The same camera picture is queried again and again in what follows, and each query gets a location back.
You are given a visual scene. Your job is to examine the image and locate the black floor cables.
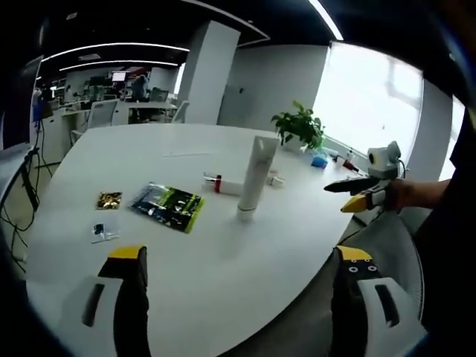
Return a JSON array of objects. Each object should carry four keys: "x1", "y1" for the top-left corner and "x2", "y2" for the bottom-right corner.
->
[{"x1": 0, "y1": 148, "x2": 49, "y2": 268}]

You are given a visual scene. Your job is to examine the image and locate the white skincare tube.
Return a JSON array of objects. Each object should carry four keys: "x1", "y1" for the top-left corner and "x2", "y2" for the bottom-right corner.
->
[{"x1": 237, "y1": 135, "x2": 279, "y2": 223}]

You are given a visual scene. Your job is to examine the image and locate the gold foil packet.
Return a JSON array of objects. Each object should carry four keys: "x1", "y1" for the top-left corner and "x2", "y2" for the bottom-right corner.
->
[{"x1": 95, "y1": 191, "x2": 123, "y2": 211}]

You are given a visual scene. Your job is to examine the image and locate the potted green plant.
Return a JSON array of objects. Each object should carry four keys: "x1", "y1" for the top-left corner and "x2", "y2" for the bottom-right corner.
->
[{"x1": 270, "y1": 100, "x2": 325, "y2": 153}]

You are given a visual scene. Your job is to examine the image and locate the white office chair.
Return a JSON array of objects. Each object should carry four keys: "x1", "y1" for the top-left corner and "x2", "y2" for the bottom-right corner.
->
[
  {"x1": 87, "y1": 99, "x2": 120, "y2": 129},
  {"x1": 170, "y1": 100, "x2": 190, "y2": 123}
]

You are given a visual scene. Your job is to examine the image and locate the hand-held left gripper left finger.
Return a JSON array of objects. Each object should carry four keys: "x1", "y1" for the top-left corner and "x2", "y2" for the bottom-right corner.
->
[{"x1": 61, "y1": 244, "x2": 152, "y2": 357}]

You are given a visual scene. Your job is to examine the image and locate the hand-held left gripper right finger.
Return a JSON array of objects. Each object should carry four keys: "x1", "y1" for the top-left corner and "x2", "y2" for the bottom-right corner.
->
[{"x1": 330, "y1": 245, "x2": 428, "y2": 357}]

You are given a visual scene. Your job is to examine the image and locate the green black packet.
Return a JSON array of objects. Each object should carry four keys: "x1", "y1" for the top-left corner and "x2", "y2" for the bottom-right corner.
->
[{"x1": 128, "y1": 181, "x2": 206, "y2": 234}]

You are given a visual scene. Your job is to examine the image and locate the white red-collared skincare pump bottle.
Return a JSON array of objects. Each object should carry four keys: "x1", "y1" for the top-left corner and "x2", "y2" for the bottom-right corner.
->
[{"x1": 202, "y1": 171, "x2": 246, "y2": 196}]

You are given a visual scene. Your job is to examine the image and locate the small red white bottle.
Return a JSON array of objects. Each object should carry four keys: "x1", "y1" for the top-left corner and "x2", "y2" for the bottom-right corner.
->
[{"x1": 334, "y1": 148, "x2": 358, "y2": 170}]

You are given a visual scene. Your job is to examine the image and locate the small clear packet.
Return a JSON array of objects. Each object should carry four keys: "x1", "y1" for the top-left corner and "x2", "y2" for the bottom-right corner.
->
[{"x1": 90, "y1": 221, "x2": 122, "y2": 245}]

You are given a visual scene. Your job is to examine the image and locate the person's right hand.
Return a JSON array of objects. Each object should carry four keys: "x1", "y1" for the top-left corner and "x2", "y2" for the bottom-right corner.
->
[{"x1": 384, "y1": 178, "x2": 414, "y2": 213}]

